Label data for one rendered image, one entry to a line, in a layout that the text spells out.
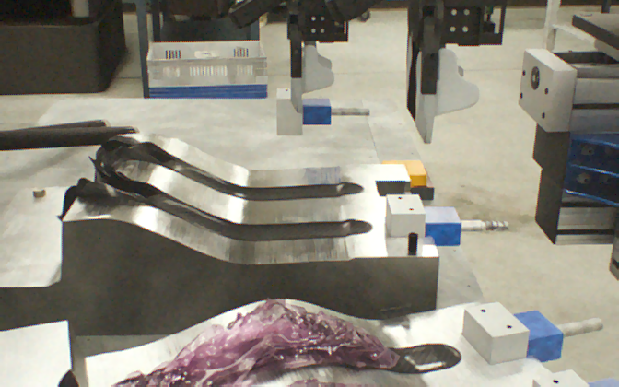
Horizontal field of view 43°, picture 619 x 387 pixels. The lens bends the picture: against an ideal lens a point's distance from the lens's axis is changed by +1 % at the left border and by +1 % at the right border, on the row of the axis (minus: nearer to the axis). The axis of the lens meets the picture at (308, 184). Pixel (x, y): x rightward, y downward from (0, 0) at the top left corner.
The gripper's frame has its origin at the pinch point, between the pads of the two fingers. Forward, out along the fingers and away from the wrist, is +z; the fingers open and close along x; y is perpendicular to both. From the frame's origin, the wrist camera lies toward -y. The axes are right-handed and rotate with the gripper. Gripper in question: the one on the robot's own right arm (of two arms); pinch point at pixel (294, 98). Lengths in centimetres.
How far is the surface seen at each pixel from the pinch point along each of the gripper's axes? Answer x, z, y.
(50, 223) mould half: -21.4, 9.0, -28.9
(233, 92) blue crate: 279, 77, -30
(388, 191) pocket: -15.7, 7.6, 11.7
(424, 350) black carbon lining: -46.8, 9.9, 11.3
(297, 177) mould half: -13.4, 6.6, 0.4
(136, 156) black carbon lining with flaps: -20.2, 1.1, -18.4
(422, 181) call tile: -0.5, 12.4, 18.7
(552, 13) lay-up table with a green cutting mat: 416, 62, 175
